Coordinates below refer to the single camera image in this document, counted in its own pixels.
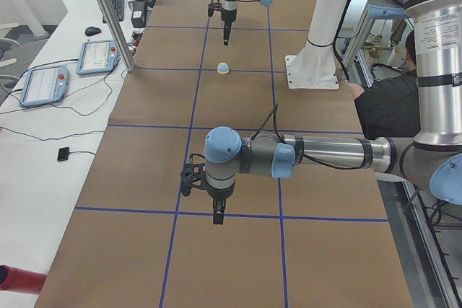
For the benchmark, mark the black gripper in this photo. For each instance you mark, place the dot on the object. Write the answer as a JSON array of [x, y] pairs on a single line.
[[219, 195], [227, 16]]

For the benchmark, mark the blue desk bell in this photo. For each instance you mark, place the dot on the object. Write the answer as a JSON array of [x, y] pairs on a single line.
[[223, 68]]

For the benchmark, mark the black power box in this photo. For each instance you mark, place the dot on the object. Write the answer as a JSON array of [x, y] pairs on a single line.
[[139, 14]]

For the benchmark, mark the black keyboard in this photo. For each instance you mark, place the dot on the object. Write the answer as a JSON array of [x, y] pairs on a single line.
[[118, 6]]

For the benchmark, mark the far teach pendant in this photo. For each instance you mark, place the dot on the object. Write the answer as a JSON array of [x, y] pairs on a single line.
[[97, 57]]

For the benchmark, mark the teach pendant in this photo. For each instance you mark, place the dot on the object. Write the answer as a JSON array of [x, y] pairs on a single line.
[[44, 85], [97, 57]]

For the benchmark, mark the black computer mouse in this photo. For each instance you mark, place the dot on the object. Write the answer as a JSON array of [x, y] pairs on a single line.
[[92, 31]]

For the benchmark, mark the small black puck device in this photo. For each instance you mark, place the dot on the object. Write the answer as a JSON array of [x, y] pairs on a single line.
[[63, 154]]

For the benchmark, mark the seated person in black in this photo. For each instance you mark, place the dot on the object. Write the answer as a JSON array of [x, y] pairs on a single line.
[[390, 107]]

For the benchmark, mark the near teach pendant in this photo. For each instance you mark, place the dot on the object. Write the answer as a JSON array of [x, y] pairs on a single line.
[[44, 85]]

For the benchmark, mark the red cylinder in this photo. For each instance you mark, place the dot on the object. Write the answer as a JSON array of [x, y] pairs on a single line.
[[21, 281]]

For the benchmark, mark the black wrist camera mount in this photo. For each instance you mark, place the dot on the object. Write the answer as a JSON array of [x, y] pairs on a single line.
[[192, 177], [214, 7]]

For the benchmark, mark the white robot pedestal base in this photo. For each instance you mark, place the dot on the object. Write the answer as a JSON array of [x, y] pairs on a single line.
[[314, 66]]

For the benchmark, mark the aluminium frame post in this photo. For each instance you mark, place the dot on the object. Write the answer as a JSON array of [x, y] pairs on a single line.
[[116, 31]]

